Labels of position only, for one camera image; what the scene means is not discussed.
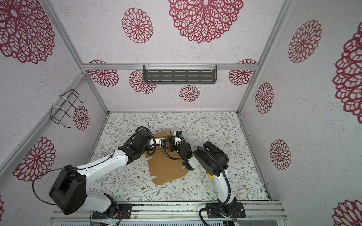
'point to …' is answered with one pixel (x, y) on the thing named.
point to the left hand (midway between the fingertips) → (149, 135)
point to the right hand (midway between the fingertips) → (169, 136)
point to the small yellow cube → (209, 176)
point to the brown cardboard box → (166, 167)
